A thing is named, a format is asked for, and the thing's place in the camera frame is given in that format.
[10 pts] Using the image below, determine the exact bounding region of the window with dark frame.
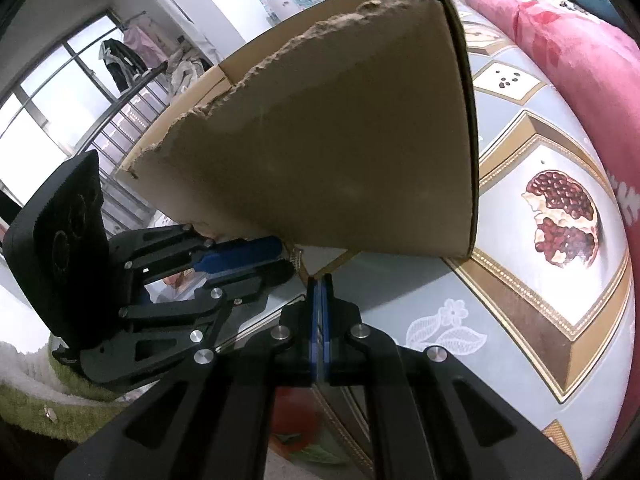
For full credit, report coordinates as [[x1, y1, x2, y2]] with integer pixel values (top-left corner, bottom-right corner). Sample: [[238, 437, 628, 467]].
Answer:
[[0, 10, 151, 221]]

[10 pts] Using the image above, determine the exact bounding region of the fruit print tablecloth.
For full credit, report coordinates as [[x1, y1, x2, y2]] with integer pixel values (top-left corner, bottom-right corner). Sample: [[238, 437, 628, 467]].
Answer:
[[150, 10, 633, 480]]

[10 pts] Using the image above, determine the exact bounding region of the pink floral blanket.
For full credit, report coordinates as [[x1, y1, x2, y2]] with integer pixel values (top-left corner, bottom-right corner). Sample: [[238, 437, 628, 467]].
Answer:
[[447, 0, 640, 241]]

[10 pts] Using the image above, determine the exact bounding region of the brown cardboard box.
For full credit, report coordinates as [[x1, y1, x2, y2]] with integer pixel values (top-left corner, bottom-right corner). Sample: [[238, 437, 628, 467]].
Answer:
[[120, 0, 480, 260]]

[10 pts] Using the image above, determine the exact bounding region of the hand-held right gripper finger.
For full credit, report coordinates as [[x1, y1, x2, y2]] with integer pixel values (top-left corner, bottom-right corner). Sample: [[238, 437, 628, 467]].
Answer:
[[320, 274, 583, 480], [54, 275, 322, 480]]

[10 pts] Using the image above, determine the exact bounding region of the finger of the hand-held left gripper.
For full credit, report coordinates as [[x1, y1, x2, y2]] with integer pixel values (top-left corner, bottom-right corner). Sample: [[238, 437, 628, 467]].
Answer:
[[79, 259, 297, 392], [109, 224, 284, 274]]

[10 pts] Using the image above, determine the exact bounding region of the hanging dark jacket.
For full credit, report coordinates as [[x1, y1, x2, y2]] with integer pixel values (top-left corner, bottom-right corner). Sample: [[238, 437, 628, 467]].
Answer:
[[100, 39, 151, 93]]

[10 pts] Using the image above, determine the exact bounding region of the metal railing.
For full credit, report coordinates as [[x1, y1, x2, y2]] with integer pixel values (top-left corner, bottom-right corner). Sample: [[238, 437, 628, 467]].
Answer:
[[95, 62, 201, 231]]

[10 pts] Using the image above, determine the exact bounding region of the pile of beige clothes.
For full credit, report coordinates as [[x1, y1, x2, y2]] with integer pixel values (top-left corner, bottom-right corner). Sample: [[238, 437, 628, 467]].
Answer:
[[165, 45, 211, 98]]

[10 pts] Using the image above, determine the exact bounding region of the hanging pink garment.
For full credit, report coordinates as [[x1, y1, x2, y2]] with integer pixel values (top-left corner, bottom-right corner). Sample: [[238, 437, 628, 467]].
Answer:
[[122, 15, 166, 68]]

